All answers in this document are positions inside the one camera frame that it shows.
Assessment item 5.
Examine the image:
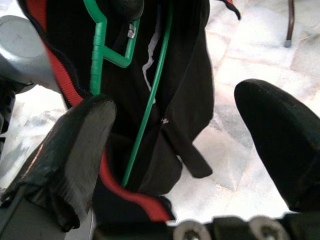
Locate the green plastic clothes hanger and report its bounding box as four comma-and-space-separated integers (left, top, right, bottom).
86, 0, 175, 188

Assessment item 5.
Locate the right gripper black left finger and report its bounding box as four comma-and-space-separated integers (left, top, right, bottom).
0, 94, 118, 232

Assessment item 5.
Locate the black jersey with red trim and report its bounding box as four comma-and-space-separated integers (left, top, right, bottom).
17, 0, 242, 223

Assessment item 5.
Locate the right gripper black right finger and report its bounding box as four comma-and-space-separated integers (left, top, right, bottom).
233, 78, 320, 213

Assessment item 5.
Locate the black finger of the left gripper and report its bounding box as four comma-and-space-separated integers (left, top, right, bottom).
117, 0, 146, 21

